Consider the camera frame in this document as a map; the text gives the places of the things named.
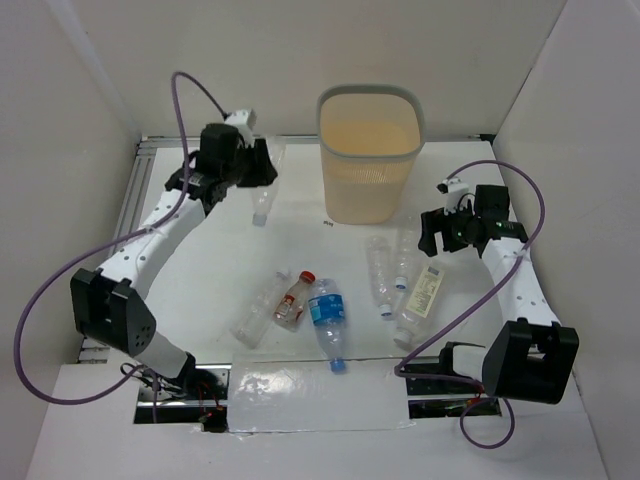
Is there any clear bottle blue cap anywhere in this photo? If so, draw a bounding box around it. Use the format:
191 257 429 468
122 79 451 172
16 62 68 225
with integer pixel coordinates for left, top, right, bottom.
252 136 286 227

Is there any clear bottle blue-white cap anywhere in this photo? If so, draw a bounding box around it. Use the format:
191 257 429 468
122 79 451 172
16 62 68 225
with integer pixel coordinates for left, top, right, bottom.
393 227 420 291

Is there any beige label clear bottle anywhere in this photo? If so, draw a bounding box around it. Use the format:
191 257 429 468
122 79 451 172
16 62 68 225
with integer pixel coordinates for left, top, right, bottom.
393 259 446 350

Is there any aluminium frame rail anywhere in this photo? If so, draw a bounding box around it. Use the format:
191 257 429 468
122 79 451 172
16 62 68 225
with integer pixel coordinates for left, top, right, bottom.
78 134 494 364

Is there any clear bottle white cap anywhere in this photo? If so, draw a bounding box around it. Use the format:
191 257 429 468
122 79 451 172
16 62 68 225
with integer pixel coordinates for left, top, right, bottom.
230 269 291 349

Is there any clear crushed bottle white-blue cap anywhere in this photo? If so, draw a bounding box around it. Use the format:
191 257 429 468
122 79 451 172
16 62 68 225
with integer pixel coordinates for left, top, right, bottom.
365 236 393 320

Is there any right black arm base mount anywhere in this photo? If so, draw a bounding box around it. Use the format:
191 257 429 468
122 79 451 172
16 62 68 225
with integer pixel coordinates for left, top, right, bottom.
402 358 484 420

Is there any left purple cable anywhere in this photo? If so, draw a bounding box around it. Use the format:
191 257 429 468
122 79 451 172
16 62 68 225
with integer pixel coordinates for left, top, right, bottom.
13 72 229 425

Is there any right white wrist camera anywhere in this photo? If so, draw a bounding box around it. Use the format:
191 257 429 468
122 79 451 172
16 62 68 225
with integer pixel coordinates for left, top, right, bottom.
437 176 469 214

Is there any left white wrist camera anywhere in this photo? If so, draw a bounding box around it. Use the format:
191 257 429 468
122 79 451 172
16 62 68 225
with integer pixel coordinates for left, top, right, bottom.
224 109 257 146

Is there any beige plastic waste bin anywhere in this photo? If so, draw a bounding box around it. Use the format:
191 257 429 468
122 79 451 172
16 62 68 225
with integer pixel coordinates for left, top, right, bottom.
316 84 426 225

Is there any red cap bottle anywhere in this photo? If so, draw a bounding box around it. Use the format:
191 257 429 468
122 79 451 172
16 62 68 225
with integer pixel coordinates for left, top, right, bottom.
272 271 315 332

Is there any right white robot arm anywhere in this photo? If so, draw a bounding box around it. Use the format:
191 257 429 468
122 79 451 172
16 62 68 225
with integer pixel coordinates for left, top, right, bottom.
418 178 579 404

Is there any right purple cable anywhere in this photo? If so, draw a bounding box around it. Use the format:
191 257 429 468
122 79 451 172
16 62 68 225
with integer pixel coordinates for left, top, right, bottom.
393 159 545 450

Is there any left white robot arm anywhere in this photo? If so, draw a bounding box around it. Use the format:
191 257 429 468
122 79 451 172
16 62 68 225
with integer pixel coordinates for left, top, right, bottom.
70 124 278 399

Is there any purple cable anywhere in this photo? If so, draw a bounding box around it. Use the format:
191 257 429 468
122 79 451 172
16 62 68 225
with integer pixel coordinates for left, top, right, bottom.
13 72 229 425
393 159 545 450

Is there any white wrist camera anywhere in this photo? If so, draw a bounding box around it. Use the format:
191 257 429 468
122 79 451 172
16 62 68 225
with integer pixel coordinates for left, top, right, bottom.
224 109 257 146
437 176 469 214

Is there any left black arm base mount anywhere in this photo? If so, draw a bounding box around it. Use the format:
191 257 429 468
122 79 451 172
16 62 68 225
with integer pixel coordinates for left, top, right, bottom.
132 364 231 433

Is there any blue label water bottle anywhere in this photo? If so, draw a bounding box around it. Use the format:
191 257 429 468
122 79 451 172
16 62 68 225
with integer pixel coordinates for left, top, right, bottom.
308 278 346 374

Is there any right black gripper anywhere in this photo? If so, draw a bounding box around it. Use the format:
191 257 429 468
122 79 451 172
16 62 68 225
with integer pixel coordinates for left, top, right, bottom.
417 199 480 257

